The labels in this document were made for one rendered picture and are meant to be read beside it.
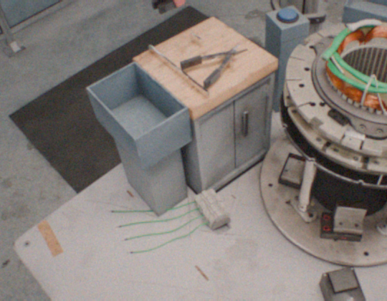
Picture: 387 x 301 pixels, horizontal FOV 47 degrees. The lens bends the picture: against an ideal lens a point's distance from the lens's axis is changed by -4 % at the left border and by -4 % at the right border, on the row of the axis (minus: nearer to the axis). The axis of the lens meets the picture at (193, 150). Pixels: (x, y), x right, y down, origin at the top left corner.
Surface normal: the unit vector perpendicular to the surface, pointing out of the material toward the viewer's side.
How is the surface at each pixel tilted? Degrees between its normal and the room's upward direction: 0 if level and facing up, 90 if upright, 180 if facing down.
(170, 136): 90
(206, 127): 90
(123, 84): 90
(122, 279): 0
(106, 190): 0
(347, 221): 0
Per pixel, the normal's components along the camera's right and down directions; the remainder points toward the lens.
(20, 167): -0.08, -0.63
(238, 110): 0.61, 0.58
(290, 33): 0.38, 0.70
